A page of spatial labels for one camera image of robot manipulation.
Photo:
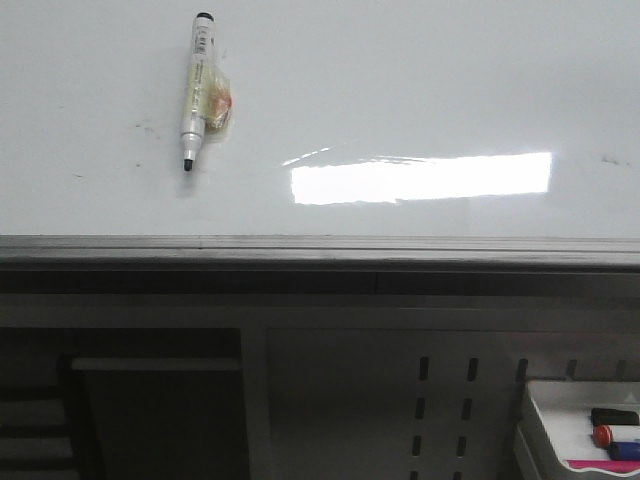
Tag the white whiteboard marker with tape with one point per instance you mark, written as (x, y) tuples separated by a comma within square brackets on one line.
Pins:
[(208, 99)]

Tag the white whiteboard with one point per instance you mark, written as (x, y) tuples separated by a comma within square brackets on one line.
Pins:
[(380, 118)]

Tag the white perforated pegboard panel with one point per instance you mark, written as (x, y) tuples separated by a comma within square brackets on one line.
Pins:
[(418, 404)]

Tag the dark panel with white bar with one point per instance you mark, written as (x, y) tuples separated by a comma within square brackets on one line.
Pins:
[(156, 418)]

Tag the white plastic storage tray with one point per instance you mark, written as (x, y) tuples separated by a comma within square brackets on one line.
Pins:
[(556, 427)]

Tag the black capped marker in tray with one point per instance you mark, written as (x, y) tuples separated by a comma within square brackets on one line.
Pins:
[(609, 416)]

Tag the red capped marker in tray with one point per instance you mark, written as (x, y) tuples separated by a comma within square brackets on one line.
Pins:
[(604, 435)]

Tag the blue capped marker in tray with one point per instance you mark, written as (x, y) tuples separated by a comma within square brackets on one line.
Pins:
[(624, 451)]

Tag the pink item in tray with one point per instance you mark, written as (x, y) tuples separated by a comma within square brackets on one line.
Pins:
[(615, 466)]

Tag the grey aluminium whiteboard frame rail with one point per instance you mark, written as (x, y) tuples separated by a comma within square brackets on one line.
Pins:
[(319, 264)]

